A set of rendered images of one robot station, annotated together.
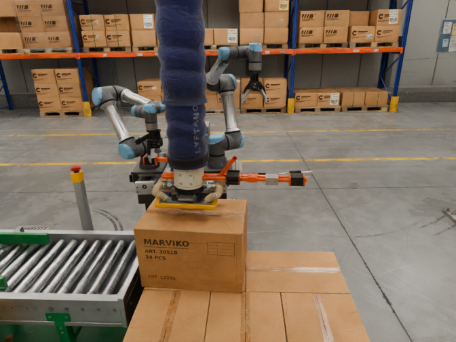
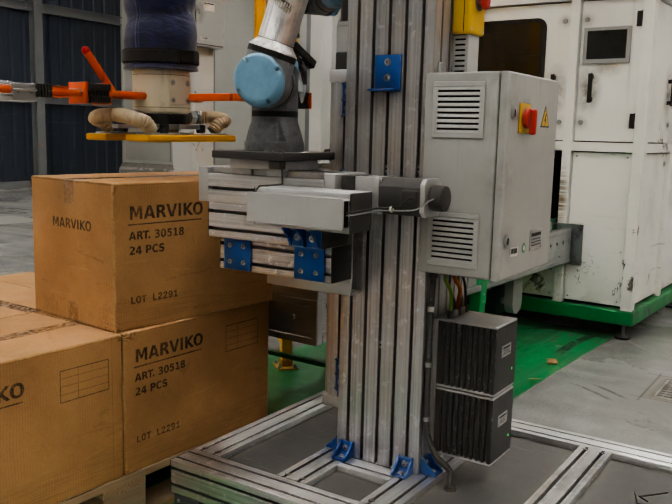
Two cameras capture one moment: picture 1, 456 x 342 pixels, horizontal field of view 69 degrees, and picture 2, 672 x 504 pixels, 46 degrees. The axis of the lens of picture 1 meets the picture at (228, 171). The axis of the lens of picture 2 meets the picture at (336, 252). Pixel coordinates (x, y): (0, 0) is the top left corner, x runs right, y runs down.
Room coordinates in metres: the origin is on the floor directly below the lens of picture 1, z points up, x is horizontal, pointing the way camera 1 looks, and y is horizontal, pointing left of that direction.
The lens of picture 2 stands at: (3.50, -1.54, 1.09)
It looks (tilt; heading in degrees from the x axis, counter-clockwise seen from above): 9 degrees down; 123
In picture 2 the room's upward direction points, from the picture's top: 1 degrees clockwise
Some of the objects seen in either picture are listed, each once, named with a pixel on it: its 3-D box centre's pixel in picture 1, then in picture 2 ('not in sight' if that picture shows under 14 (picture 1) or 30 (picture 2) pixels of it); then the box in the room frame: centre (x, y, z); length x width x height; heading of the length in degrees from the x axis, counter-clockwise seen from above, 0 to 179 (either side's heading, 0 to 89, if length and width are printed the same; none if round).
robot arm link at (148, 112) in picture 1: (149, 113); not in sight; (2.03, 0.47, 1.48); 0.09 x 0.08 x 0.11; 51
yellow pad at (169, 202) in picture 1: (186, 200); (142, 131); (1.64, 0.23, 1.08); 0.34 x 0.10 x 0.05; 84
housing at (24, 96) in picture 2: (271, 179); (17, 92); (1.69, -0.24, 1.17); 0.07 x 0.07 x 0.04; 84
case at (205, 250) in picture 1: (196, 241); (158, 241); (1.74, 0.20, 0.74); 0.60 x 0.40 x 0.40; 83
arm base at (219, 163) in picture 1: (216, 159); (274, 131); (2.27, 0.08, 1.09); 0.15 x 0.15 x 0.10
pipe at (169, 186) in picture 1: (189, 186); (161, 119); (1.74, 0.22, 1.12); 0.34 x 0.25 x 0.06; 84
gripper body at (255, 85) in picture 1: (254, 81); not in sight; (2.05, -0.17, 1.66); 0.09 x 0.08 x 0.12; 179
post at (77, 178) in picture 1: (88, 230); not in sight; (2.29, 1.12, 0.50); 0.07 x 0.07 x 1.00; 87
